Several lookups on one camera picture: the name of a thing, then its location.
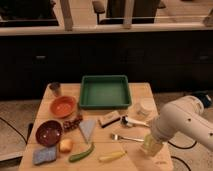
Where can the green chili pepper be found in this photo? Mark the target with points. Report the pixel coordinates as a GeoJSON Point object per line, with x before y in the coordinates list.
{"type": "Point", "coordinates": [82, 155]}

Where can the small yellow apple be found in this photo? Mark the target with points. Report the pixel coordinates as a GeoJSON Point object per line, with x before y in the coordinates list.
{"type": "Point", "coordinates": [66, 145]}

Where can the small dark metal cup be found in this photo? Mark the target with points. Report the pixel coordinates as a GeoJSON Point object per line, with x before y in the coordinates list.
{"type": "Point", "coordinates": [55, 88]}

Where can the yellow banana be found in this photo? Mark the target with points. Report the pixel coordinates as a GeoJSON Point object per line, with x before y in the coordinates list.
{"type": "Point", "coordinates": [111, 156]}

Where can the white-handled kitchen tool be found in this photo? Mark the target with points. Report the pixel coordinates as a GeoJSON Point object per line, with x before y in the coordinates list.
{"type": "Point", "coordinates": [130, 122]}

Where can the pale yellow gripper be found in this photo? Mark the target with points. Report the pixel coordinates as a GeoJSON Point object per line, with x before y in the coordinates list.
{"type": "Point", "coordinates": [151, 146]}

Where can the brown grape bunch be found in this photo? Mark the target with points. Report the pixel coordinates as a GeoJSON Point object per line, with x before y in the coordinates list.
{"type": "Point", "coordinates": [71, 125]}

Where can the blue floor device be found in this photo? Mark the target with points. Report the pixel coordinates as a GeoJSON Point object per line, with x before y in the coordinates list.
{"type": "Point", "coordinates": [205, 99]}

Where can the grey triangular cloth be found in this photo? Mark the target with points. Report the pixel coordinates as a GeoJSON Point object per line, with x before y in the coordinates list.
{"type": "Point", "coordinates": [86, 128]}

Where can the silver fork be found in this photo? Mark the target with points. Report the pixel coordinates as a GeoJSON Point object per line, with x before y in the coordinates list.
{"type": "Point", "coordinates": [119, 137]}

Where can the dark maroon bowl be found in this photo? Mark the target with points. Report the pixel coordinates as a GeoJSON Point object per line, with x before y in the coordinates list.
{"type": "Point", "coordinates": [49, 133]}

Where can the orange bowl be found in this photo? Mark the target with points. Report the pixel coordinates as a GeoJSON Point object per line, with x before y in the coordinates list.
{"type": "Point", "coordinates": [63, 106]}

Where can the black-edged scrub brush block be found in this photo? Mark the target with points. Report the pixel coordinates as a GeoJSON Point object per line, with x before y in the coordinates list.
{"type": "Point", "coordinates": [109, 118]}

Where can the blue sponge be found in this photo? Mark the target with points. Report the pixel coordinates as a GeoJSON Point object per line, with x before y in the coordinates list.
{"type": "Point", "coordinates": [44, 155]}

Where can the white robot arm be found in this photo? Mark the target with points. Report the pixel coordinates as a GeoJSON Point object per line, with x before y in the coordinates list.
{"type": "Point", "coordinates": [181, 115]}

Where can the green plastic tray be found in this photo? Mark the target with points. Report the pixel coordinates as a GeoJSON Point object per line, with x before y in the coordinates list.
{"type": "Point", "coordinates": [104, 92]}

